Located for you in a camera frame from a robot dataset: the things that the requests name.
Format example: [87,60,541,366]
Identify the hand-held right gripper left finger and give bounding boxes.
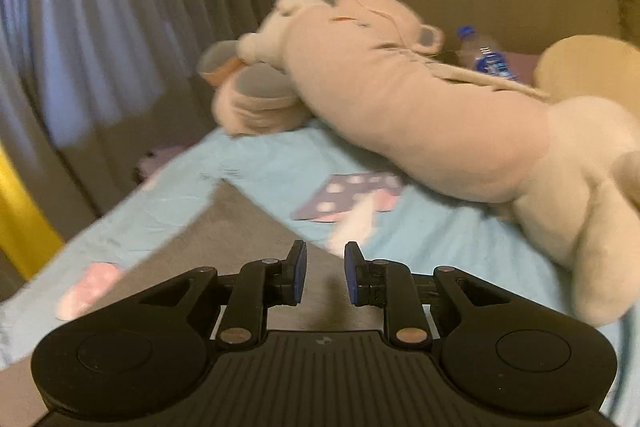
[137,239,308,351]

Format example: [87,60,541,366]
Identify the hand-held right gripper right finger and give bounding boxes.
[344,241,502,351]

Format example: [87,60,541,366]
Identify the grey pants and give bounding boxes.
[0,181,386,413]

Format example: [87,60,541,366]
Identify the blue mushroom print bedsheet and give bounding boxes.
[0,122,640,427]

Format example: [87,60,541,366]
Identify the beige plush toy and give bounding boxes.
[196,0,640,329]

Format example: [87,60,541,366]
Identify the purple spotted cloth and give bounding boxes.
[136,143,188,182]

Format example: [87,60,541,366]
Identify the clear plastic water bottle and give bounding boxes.
[457,25,521,82]

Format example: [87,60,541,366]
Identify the mauve cloth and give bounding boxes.
[500,51,541,84]

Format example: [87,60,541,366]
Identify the yellow panel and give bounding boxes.
[0,141,67,280]

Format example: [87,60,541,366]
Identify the pale yellow cushion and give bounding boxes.
[531,34,640,108]

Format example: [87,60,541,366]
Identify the grey curtain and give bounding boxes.
[0,0,273,280]

